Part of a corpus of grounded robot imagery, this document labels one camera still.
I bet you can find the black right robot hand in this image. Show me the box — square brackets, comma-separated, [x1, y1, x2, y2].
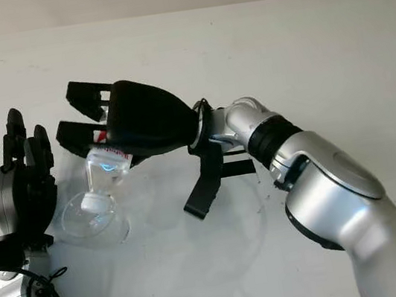
[47, 62, 210, 175]

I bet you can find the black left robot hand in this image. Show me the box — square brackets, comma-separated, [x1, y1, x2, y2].
[0, 103, 66, 247]

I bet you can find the clear plastic water bottle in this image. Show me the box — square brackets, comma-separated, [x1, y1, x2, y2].
[66, 99, 142, 214]

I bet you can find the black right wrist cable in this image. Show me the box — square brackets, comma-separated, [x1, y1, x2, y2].
[191, 96, 216, 120]

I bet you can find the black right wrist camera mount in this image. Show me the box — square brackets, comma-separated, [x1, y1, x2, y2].
[173, 139, 233, 223]

